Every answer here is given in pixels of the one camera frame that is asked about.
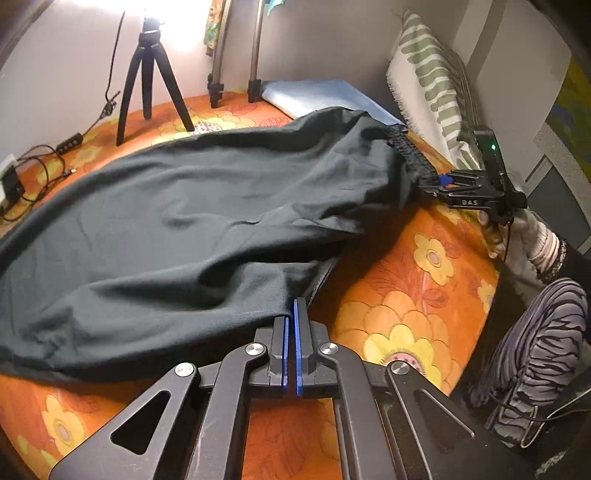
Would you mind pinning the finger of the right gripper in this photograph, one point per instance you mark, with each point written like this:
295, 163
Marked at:
445, 180

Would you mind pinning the green white patterned pillow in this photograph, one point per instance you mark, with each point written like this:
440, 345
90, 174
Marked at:
431, 86

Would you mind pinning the black power adapter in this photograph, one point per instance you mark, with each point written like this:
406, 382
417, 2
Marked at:
11, 188

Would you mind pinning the bright ring light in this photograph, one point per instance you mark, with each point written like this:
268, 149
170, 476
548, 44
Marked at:
182, 23

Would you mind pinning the small black tripod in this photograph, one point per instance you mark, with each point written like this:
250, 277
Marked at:
149, 55

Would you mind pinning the folded blue jeans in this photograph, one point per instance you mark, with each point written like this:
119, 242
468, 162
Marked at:
302, 97

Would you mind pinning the right hand grey glove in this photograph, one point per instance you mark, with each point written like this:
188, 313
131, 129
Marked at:
528, 246

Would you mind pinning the colourful cloth on tripod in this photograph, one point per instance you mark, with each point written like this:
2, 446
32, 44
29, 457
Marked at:
213, 25

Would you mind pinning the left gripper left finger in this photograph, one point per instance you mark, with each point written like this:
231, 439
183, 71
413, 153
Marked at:
279, 346

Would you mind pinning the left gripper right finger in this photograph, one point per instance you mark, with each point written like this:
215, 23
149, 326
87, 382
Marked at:
308, 337

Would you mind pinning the dark green pants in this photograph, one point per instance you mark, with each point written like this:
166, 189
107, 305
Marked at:
169, 253

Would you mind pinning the striped trouser leg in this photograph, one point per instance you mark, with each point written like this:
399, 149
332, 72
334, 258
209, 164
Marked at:
534, 362

